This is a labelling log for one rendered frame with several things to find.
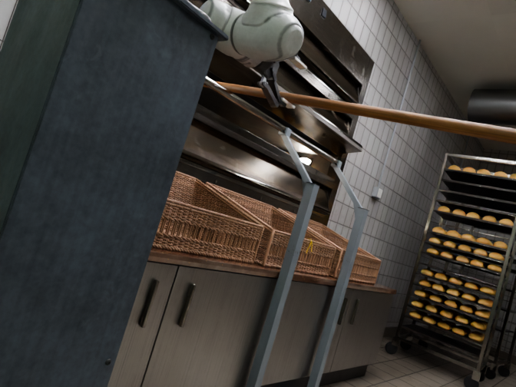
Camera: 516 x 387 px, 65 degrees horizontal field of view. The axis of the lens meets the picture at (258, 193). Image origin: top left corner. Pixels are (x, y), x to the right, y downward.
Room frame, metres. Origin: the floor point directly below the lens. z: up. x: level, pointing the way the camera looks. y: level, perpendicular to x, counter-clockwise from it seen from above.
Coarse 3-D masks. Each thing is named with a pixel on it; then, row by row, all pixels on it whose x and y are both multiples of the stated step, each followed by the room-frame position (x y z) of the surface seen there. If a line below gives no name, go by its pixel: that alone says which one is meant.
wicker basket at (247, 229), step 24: (192, 192) 1.85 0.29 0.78; (216, 192) 1.78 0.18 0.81; (168, 216) 1.23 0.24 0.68; (192, 216) 1.84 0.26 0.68; (216, 216) 1.37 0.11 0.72; (240, 216) 1.66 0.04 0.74; (168, 240) 1.25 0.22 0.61; (192, 240) 1.32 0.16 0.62; (216, 240) 1.41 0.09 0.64; (240, 240) 1.50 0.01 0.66
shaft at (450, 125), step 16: (256, 96) 1.36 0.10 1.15; (288, 96) 1.23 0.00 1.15; (304, 96) 1.19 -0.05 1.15; (352, 112) 1.06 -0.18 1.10; (368, 112) 1.02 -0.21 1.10; (384, 112) 0.99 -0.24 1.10; (400, 112) 0.96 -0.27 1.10; (432, 128) 0.91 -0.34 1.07; (448, 128) 0.87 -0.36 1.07; (464, 128) 0.85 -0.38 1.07; (480, 128) 0.82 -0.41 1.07; (496, 128) 0.80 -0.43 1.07; (512, 128) 0.79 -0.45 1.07
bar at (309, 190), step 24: (264, 120) 1.62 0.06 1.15; (288, 144) 1.71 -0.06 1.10; (312, 144) 1.89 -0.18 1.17; (336, 168) 2.09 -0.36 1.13; (312, 192) 1.57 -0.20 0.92; (360, 216) 1.94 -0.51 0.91; (288, 264) 1.58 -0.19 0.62; (288, 288) 1.59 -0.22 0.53; (336, 288) 1.95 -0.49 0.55; (336, 312) 1.94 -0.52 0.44; (264, 336) 1.59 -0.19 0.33; (264, 360) 1.58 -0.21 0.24; (312, 384) 1.94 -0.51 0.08
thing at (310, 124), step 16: (224, 64) 1.80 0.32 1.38; (240, 64) 1.78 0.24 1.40; (224, 80) 1.95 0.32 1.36; (240, 80) 1.92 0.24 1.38; (256, 80) 1.90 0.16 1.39; (272, 112) 2.26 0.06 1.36; (288, 112) 2.22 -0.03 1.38; (304, 112) 2.19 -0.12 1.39; (304, 128) 2.43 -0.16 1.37; (320, 128) 2.39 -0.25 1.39; (336, 144) 2.63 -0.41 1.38; (352, 144) 2.60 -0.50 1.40
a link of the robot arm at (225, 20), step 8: (208, 0) 0.96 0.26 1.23; (216, 0) 0.95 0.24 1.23; (200, 8) 0.97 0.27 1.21; (208, 8) 0.94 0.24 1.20; (216, 8) 0.94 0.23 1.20; (224, 8) 0.95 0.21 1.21; (232, 8) 0.97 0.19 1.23; (216, 16) 0.94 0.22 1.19; (224, 16) 0.95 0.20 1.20; (232, 16) 0.95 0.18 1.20; (216, 24) 0.95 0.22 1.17; (224, 24) 0.95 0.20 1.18; (232, 24) 0.94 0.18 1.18; (224, 32) 0.96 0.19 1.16; (232, 32) 0.94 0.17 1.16; (232, 40) 0.95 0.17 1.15; (224, 48) 1.00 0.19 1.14; (232, 48) 0.98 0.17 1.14; (232, 56) 1.04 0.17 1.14; (240, 56) 1.05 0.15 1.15
